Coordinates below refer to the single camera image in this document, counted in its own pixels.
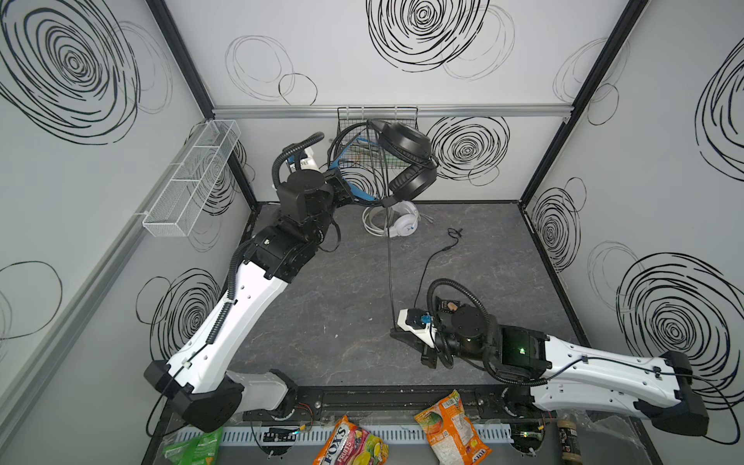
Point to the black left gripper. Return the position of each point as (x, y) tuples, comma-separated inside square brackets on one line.
[(347, 190)]

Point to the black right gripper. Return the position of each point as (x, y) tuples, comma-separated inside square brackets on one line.
[(428, 347)]

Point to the white gaming headset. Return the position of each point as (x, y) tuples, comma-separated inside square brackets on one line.
[(399, 221)]

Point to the black blue gaming headset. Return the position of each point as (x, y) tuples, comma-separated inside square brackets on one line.
[(385, 188)]

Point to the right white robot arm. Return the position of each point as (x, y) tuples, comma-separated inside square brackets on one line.
[(540, 372)]

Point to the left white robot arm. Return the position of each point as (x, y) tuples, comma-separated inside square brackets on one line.
[(197, 379)]

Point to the green items in basket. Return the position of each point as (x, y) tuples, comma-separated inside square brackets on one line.
[(361, 152)]

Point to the small dark snack packet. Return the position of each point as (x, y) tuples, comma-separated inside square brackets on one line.
[(447, 306)]

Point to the orange snack bag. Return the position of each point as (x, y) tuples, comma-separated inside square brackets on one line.
[(450, 433)]

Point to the Fox's candy bag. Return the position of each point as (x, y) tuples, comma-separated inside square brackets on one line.
[(352, 444)]

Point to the dark can at base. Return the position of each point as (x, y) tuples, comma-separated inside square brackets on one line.
[(569, 443)]

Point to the green snack bag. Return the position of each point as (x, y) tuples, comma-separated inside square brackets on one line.
[(202, 450)]

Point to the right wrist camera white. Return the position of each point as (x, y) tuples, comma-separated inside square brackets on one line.
[(414, 328)]

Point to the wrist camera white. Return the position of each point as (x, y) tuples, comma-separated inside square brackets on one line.
[(307, 160), (414, 328)]

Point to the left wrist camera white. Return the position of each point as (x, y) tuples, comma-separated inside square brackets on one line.
[(307, 160)]

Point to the black wire wall basket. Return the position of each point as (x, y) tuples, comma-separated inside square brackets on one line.
[(348, 116)]

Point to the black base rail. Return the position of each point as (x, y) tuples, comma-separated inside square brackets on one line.
[(482, 402)]

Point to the aluminium wall rail back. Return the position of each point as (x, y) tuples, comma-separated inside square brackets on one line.
[(442, 110)]

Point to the aluminium wall rail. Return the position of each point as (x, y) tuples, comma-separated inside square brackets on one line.
[(442, 110), (21, 399)]

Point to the clear plastic wall shelf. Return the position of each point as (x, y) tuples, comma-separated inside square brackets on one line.
[(199, 184)]

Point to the black corner frame post left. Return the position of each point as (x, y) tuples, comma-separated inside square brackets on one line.
[(167, 25)]

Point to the black corner frame post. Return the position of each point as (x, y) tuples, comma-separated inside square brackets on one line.
[(167, 25), (617, 39)]

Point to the black corner frame post right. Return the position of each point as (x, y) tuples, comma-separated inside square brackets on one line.
[(617, 39)]

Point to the aluminium wall rail left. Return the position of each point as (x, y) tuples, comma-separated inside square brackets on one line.
[(21, 399)]

